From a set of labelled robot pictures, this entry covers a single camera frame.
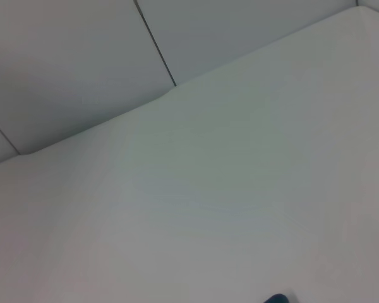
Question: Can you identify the teal blue t-shirt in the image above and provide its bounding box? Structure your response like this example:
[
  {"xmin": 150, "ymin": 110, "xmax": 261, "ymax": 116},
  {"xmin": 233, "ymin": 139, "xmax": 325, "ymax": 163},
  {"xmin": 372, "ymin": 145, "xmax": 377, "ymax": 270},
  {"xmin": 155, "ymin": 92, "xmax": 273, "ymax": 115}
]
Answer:
[{"xmin": 264, "ymin": 293, "xmax": 289, "ymax": 303}]

